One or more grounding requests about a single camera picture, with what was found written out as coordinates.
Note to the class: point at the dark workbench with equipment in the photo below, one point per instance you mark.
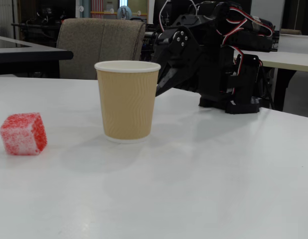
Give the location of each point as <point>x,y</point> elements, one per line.
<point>44,27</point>

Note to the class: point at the white paper cup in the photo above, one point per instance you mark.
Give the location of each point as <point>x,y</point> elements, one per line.
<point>126,104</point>

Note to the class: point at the dark-edged grey table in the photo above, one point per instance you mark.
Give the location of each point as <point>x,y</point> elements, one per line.
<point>32,55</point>

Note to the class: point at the red foam cube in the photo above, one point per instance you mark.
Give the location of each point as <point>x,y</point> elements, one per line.
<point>22,135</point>

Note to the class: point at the plain white desk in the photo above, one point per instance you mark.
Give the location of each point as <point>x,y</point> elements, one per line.
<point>296,43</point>

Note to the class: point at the grey-brown fabric chair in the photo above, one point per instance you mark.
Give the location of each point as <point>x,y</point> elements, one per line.
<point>94,44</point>

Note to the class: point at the round blue sign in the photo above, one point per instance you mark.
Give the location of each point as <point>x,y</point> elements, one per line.
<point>124,12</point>

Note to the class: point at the beige-edged white table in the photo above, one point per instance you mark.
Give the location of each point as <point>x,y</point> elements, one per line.
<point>288,58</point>

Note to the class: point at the wide black computer monitor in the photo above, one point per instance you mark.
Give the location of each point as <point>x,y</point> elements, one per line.
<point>172,8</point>

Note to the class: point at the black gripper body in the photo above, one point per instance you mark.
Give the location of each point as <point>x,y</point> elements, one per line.
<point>187,53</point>

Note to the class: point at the tan chair backrest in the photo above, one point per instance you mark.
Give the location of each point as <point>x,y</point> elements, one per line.
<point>291,32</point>

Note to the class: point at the black five-joint robot arm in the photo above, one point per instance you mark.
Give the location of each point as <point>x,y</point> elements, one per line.
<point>246,74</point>

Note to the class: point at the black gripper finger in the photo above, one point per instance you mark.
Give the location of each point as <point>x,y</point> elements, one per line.
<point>180,42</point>
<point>169,78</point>

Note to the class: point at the red white striped poster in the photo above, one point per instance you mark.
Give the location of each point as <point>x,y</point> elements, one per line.
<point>97,5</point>

